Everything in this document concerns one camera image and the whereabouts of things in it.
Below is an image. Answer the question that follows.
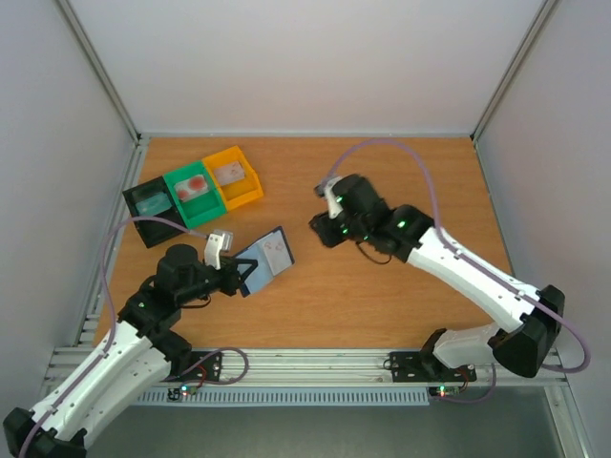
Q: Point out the black plastic bin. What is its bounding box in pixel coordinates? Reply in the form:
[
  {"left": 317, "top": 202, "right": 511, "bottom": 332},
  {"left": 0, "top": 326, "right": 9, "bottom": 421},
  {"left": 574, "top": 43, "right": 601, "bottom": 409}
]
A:
[{"left": 122, "top": 177, "right": 184, "bottom": 248}]

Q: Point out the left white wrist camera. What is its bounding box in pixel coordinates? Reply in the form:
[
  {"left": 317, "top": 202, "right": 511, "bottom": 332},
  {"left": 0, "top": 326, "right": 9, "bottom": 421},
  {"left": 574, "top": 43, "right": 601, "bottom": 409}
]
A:
[{"left": 203, "top": 229, "right": 234, "bottom": 270}]

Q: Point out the aluminium front rail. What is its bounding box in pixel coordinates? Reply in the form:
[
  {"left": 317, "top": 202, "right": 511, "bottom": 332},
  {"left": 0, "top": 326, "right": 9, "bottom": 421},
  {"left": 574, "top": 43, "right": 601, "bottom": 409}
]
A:
[{"left": 43, "top": 346, "right": 568, "bottom": 387}]

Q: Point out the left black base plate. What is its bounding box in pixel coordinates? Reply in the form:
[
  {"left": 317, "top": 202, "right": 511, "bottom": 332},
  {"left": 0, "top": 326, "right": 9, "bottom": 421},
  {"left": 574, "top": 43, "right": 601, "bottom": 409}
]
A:
[{"left": 165, "top": 351, "right": 222, "bottom": 383}]

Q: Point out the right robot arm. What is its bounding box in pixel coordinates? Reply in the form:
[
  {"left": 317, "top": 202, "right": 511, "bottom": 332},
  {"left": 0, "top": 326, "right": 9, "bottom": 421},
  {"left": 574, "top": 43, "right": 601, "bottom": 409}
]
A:
[{"left": 309, "top": 174, "right": 565, "bottom": 379}]

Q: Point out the red white card in bin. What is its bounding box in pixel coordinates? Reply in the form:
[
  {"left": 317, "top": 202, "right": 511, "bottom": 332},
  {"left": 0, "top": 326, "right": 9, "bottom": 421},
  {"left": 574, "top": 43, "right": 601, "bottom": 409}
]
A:
[{"left": 174, "top": 174, "right": 209, "bottom": 201}]

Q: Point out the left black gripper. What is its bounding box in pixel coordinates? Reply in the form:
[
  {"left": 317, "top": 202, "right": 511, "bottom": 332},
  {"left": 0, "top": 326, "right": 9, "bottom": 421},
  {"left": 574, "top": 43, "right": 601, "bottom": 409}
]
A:
[{"left": 179, "top": 255, "right": 258, "bottom": 304}]

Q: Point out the yellow plastic bin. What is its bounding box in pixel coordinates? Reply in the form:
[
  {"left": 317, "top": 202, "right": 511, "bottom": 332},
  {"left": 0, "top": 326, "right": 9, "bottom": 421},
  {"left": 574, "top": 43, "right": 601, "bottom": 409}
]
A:
[{"left": 202, "top": 146, "right": 263, "bottom": 212}]

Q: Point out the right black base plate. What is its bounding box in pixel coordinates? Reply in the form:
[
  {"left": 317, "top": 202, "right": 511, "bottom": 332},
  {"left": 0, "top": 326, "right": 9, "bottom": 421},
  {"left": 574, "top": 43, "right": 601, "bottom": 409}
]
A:
[{"left": 383, "top": 351, "right": 477, "bottom": 383}]

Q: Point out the grey slotted cable duct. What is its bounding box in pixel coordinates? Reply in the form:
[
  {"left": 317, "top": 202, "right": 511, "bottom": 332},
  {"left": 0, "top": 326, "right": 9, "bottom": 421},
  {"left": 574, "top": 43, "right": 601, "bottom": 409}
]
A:
[{"left": 135, "top": 386, "right": 430, "bottom": 408}]

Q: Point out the green plastic bin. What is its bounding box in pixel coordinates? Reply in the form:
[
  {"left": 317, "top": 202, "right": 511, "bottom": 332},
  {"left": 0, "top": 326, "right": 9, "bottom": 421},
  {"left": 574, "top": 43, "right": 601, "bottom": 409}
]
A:
[{"left": 162, "top": 160, "right": 226, "bottom": 229}]

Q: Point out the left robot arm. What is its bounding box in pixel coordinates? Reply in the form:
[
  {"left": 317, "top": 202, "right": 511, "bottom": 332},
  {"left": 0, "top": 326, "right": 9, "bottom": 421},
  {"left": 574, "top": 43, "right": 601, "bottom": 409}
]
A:
[{"left": 3, "top": 244, "right": 258, "bottom": 457}]

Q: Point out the blue card holder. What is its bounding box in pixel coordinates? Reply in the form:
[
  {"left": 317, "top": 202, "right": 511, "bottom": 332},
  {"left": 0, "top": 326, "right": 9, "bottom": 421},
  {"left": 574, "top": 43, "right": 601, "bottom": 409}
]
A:
[{"left": 235, "top": 226, "right": 295, "bottom": 297}]

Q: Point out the card in yellow bin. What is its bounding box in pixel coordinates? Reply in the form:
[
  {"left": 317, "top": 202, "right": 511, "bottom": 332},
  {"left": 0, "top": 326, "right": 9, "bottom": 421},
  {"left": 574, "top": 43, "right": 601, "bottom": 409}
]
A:
[{"left": 213, "top": 161, "right": 245, "bottom": 186}]

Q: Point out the teal card in black bin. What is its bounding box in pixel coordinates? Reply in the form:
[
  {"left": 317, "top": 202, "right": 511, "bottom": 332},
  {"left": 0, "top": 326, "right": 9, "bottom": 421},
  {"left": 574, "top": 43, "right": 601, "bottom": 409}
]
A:
[{"left": 135, "top": 193, "right": 172, "bottom": 217}]

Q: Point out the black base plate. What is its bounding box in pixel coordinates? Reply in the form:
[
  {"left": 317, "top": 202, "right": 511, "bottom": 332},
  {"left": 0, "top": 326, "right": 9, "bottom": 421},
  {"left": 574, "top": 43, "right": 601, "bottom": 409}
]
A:
[
  {"left": 383, "top": 351, "right": 477, "bottom": 383},
  {"left": 165, "top": 351, "right": 222, "bottom": 383}
]

